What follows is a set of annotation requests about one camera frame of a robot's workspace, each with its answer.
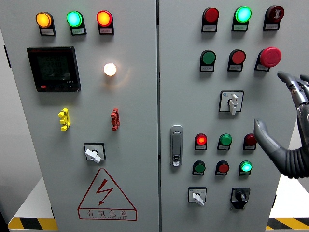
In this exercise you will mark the black door hinge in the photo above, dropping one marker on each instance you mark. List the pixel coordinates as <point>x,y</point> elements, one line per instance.
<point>7,56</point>
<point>52,212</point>
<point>274,201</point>

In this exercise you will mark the small label plate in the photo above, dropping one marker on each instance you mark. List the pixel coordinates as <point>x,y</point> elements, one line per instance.
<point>78,31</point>
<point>200,147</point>
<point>47,31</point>
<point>244,174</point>
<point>239,27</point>
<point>106,31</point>
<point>207,68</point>
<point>271,26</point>
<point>223,147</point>
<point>235,68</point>
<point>249,147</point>
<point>198,174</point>
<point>221,174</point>
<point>209,28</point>
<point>262,68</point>

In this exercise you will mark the small lit green lamp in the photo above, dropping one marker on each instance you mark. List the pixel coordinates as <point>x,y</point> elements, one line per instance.
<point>245,166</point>

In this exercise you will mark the small dark red lamp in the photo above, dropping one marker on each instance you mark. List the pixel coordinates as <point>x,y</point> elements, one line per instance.
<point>249,139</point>

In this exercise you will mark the black yellow striped tape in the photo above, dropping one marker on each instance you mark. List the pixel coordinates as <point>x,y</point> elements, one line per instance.
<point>31,224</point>
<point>289,224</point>

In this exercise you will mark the small red push button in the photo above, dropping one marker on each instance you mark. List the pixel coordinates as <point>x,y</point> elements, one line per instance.
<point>223,167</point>

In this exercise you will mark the small unlit green lamp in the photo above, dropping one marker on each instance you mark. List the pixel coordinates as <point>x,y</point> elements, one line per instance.
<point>225,139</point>

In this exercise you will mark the small green push button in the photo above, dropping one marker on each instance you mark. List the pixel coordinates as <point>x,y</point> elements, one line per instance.
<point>199,167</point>

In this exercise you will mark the small lit red lamp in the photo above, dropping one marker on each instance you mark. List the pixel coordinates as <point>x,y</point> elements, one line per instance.
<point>200,139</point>

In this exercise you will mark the large red stop button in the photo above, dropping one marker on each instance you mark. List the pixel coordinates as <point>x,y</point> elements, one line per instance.
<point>270,56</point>

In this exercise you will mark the silver door lock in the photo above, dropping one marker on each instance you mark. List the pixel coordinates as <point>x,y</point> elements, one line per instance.
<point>176,145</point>

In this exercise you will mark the large red push button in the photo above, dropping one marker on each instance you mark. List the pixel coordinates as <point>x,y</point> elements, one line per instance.
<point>238,57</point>

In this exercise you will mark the pale grey door with lock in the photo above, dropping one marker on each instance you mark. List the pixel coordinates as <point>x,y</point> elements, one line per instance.
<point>183,96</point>

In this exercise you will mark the large green push button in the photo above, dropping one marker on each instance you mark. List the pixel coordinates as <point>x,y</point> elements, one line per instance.
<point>208,57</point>

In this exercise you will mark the dark red buzzer lamp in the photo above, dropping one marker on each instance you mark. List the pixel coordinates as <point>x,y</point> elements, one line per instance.
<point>275,12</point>

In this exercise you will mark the large green lamp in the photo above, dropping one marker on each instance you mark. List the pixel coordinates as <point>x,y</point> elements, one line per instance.
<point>243,14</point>
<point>74,18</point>

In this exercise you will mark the pale grey door with display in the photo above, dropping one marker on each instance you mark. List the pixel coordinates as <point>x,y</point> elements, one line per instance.
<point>135,108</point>

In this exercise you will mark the large unlit red lamp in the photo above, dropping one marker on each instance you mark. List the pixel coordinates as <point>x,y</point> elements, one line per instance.
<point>211,15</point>

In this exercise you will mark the red warning triangle sticker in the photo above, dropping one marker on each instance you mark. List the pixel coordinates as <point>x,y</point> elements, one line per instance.
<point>104,189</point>

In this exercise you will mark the white lamp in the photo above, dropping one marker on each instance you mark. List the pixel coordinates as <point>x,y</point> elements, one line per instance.
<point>110,69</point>

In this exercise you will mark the large lit red lamp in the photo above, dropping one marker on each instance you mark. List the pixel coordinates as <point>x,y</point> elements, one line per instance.
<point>104,18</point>

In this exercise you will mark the black display meter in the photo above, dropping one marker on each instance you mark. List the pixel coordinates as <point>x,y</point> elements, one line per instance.
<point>54,68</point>

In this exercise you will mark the large yellow lamp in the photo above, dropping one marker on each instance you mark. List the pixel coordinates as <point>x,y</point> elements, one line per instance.
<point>44,19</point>

